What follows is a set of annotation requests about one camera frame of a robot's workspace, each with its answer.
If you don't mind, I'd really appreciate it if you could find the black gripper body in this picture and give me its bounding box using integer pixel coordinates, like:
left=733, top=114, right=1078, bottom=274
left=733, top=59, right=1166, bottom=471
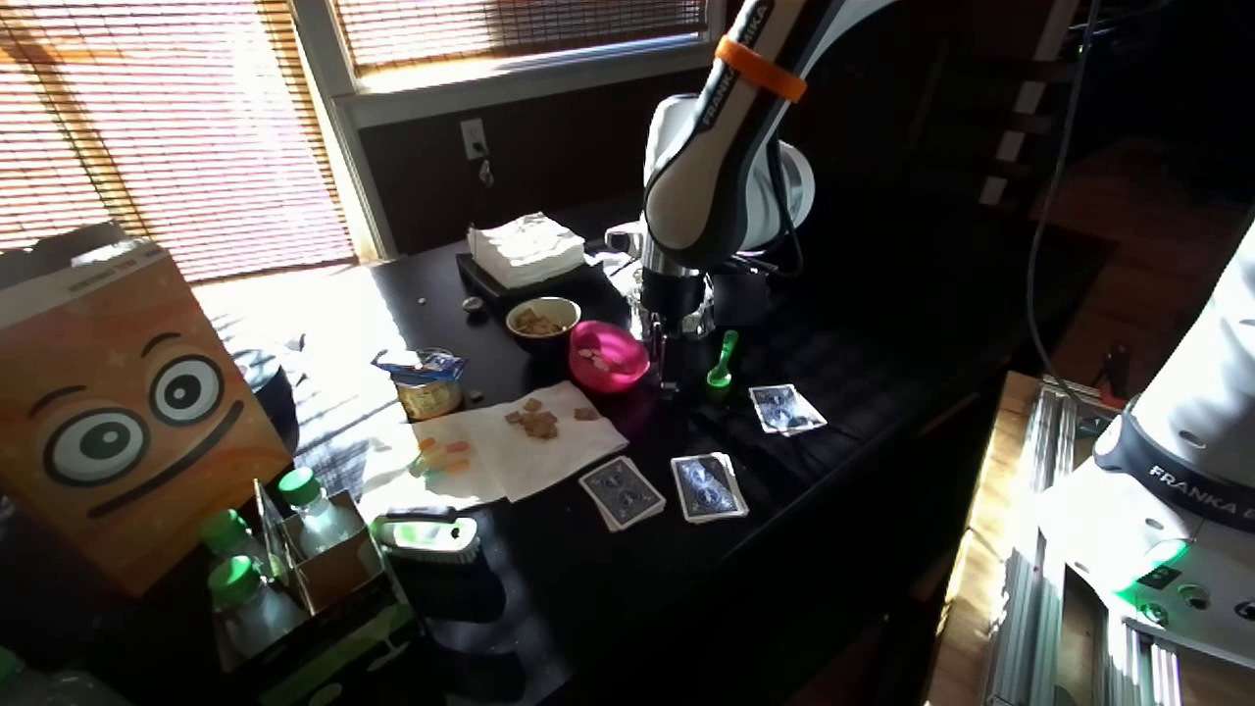
left=638, top=254, right=716, bottom=352

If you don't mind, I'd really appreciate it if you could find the pink plastic bowl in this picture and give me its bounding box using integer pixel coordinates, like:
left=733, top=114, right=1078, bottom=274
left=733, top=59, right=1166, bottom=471
left=570, top=323, right=652, bottom=395

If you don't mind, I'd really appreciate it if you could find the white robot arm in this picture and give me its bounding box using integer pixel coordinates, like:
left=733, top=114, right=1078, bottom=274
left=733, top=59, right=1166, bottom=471
left=638, top=0, right=894, bottom=352

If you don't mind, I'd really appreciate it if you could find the white bowl of cereal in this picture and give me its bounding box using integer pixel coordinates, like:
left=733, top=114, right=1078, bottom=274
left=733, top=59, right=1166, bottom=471
left=507, top=293, right=585, bottom=347

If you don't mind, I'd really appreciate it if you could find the green plastic spoon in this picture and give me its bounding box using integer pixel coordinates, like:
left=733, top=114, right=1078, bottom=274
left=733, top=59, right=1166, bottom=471
left=701, top=330, right=737, bottom=402

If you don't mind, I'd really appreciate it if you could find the black tray under napkins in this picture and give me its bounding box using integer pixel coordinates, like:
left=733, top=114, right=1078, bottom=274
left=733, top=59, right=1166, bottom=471
left=453, top=254, right=595, bottom=314

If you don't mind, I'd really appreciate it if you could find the blue playing card deck right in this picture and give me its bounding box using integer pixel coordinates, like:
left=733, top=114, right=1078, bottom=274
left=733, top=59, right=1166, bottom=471
left=749, top=386, right=826, bottom=437

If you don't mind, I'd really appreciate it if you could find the blue playing card deck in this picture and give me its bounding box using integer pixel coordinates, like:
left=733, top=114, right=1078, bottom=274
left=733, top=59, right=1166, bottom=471
left=672, top=453, right=749, bottom=526
left=749, top=386, right=826, bottom=437

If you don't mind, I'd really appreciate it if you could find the blue playing card deck middle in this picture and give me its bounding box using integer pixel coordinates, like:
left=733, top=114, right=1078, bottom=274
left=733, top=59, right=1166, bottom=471
left=672, top=453, right=749, bottom=526

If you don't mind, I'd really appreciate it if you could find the blue playing card left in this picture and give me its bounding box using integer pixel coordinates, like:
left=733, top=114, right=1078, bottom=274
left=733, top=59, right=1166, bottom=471
left=579, top=456, right=668, bottom=531

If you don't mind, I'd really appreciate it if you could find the white paper napkin with cereal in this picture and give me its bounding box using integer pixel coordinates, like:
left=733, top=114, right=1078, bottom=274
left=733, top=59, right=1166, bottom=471
left=416, top=380, right=626, bottom=506

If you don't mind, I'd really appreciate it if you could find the white green small device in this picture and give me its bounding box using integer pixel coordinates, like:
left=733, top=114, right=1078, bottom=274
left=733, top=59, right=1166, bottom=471
left=375, top=520, right=477, bottom=561

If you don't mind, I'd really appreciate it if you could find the green lid glass bottle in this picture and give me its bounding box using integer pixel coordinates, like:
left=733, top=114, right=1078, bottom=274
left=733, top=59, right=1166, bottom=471
left=280, top=466, right=382, bottom=608

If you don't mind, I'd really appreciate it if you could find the orange smiley face box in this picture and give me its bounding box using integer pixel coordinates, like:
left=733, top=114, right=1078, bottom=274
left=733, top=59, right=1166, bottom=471
left=0, top=224, right=290, bottom=598

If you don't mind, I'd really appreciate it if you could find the wall power outlet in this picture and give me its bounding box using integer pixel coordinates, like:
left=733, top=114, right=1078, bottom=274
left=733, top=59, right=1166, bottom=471
left=460, top=117, right=495, bottom=187

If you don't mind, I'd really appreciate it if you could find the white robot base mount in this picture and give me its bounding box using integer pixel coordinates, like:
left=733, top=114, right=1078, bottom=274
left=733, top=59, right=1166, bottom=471
left=1031, top=463, right=1255, bottom=706

